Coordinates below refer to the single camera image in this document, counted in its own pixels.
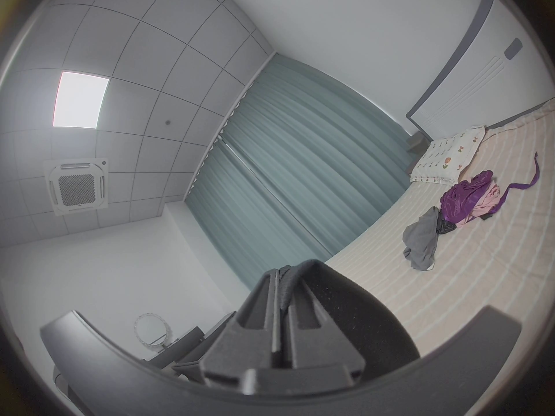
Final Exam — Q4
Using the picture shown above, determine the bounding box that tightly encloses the purple satin garment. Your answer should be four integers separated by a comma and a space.
440, 151, 540, 226

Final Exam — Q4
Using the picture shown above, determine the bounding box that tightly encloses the grey garment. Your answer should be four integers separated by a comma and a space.
402, 206, 441, 271

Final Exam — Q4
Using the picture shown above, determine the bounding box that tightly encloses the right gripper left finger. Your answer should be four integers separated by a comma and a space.
200, 269, 282, 384

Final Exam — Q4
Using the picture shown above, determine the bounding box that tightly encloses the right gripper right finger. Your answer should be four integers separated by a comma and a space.
283, 277, 364, 381

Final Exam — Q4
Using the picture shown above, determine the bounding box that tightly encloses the round white mirror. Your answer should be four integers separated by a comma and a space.
134, 312, 171, 348

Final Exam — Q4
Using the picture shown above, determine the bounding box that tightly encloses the bed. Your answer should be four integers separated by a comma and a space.
323, 0, 555, 363

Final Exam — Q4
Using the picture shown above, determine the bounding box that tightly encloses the blue-green curtain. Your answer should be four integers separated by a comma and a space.
184, 139, 339, 291
219, 52, 417, 255

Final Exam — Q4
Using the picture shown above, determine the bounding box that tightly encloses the white printed pillow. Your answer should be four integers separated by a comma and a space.
410, 125, 486, 186

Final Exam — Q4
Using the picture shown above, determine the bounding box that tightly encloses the ceiling air vent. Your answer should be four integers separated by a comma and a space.
43, 159, 110, 218

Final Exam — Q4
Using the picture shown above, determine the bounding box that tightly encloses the grey bedside table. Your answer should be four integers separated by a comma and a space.
405, 130, 431, 174

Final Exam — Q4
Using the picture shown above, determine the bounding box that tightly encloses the pink garment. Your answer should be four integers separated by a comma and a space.
466, 183, 501, 222

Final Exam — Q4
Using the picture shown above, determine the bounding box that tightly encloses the ceiling light panel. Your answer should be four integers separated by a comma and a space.
52, 71, 109, 128

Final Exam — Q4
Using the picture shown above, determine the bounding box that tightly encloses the black T-shirt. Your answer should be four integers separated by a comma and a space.
278, 258, 421, 385

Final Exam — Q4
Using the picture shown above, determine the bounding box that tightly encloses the black chest of drawers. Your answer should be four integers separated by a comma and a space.
173, 312, 238, 366

